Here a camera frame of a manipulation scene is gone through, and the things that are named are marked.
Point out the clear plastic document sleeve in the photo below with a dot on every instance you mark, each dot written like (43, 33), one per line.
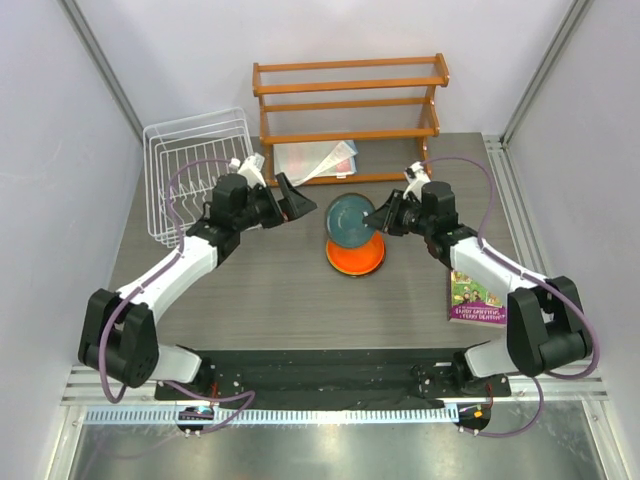
(303, 162)

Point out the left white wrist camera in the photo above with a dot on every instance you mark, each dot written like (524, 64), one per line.
(250, 169)

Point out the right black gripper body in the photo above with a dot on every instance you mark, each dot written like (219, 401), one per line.
(413, 220)

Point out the white wire dish rack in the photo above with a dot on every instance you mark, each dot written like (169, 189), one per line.
(183, 160)

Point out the purple treehouse book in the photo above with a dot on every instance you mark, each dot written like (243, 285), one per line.
(471, 303)

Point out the orange plate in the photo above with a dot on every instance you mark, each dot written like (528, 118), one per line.
(375, 247)

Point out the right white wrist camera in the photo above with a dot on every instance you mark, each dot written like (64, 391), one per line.
(416, 177)

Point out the slotted cable duct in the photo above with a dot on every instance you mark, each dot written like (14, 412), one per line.
(192, 415)

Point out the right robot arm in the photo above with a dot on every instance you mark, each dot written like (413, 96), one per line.
(545, 324)

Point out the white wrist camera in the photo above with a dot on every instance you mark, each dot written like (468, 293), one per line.
(416, 177)
(250, 169)

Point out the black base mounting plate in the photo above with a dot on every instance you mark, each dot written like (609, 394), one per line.
(352, 380)

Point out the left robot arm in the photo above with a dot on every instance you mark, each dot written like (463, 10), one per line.
(119, 337)

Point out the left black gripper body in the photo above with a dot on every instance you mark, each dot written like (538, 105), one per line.
(261, 209)

